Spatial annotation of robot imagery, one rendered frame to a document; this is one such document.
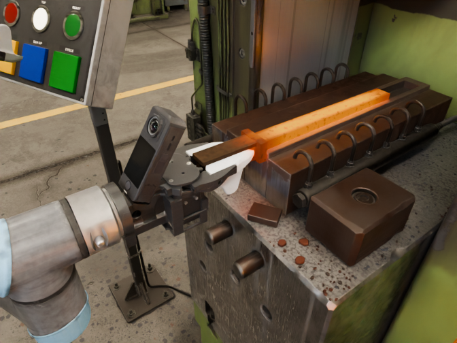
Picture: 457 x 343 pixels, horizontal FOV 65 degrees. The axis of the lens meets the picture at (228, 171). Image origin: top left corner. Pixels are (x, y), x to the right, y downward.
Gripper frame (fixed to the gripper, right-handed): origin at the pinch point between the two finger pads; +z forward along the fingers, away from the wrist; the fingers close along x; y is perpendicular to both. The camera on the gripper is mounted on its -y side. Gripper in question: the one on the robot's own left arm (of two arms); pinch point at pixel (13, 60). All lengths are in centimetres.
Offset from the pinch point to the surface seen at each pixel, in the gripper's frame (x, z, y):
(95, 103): -7.0, 13.7, -4.6
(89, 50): -5.6, 11.1, 5.5
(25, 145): 151, 114, -57
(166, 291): -1, 74, -76
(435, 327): -78, 20, -23
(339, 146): -57, 14, 0
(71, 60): -2.1, 10.4, 2.6
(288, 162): -52, 7, -4
